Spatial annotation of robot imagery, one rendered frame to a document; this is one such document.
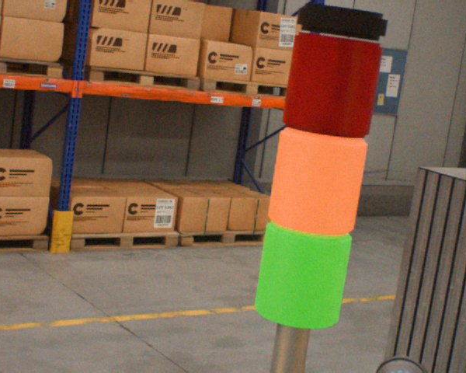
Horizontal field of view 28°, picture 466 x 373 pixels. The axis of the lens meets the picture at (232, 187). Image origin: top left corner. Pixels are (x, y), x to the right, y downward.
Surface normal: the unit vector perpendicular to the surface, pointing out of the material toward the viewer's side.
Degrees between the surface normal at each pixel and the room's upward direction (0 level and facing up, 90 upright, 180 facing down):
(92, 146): 90
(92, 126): 90
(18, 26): 87
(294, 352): 90
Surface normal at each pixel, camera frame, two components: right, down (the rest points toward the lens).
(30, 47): 0.57, 0.28
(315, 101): -0.37, 0.11
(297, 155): -0.60, 0.06
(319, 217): 0.14, 0.19
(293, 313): -0.12, 0.15
